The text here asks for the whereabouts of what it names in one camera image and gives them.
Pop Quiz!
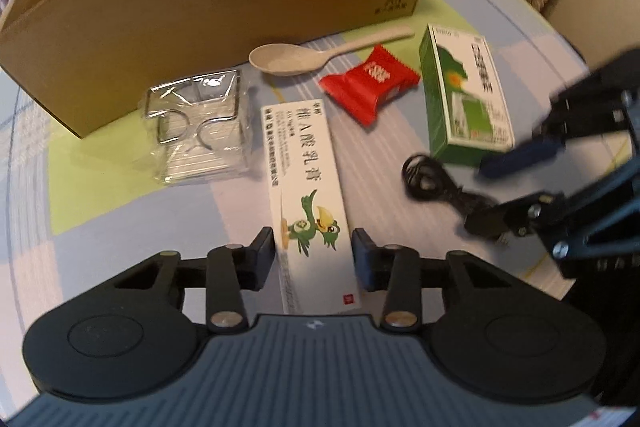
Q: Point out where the clear bag with metal hooks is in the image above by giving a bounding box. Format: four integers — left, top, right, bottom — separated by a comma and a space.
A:
141, 69, 253, 184

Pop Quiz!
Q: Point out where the checked tablecloth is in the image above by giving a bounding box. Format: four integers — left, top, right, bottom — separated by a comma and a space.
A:
1, 0, 587, 417

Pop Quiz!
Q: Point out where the red candy packet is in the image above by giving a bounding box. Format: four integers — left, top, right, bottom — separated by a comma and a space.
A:
319, 46, 420, 127

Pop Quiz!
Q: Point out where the beige plastic spoon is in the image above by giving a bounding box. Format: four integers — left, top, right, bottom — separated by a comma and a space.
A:
248, 26, 414, 77

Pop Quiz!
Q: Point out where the black cable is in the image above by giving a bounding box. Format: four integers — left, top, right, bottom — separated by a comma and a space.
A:
401, 152, 512, 245

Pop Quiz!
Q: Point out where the green white spray box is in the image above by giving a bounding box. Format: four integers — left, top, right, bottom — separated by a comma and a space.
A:
419, 25, 515, 167

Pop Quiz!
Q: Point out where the white ointment box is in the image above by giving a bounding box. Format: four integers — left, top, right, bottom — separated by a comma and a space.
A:
260, 98, 360, 315

